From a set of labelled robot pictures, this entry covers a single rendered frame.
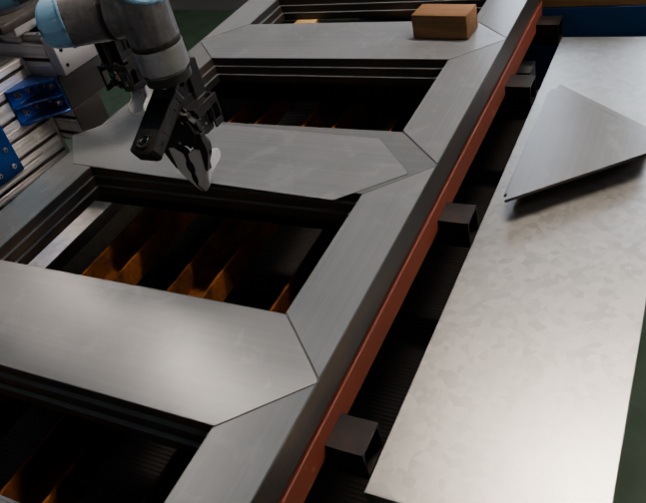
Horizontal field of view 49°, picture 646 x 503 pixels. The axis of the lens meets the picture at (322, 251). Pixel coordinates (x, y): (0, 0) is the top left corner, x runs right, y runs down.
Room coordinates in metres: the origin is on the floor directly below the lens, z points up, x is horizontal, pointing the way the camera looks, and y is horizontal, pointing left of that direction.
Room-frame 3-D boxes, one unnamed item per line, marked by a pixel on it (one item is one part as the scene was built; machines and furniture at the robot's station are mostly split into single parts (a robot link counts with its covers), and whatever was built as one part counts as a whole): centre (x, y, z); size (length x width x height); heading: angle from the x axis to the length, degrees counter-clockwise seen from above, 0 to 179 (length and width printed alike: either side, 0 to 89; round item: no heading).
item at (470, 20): (1.38, -0.36, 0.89); 0.12 x 0.06 x 0.05; 51
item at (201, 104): (1.04, 0.15, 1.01); 0.09 x 0.08 x 0.12; 146
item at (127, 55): (1.32, 0.27, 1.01); 0.09 x 0.08 x 0.12; 146
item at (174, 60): (1.04, 0.16, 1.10); 0.08 x 0.08 x 0.05
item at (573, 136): (1.01, -0.50, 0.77); 0.45 x 0.20 x 0.04; 146
